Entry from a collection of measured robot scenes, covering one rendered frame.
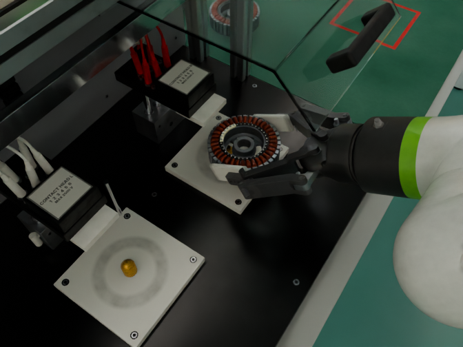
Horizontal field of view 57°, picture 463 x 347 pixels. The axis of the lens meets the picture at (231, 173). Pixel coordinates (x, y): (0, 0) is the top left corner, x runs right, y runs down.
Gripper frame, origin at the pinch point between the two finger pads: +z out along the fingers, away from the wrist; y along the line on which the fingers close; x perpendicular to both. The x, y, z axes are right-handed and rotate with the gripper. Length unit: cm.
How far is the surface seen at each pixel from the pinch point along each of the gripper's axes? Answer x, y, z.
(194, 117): 7.7, -2.6, 4.0
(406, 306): -94, 31, 6
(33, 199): 14.1, -26.5, 6.8
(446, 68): -18, 46, -13
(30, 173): 16.1, -24.3, 8.4
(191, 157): -0.2, -3.3, 10.0
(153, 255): -3.4, -20.5, 4.7
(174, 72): 13.9, 0.1, 6.4
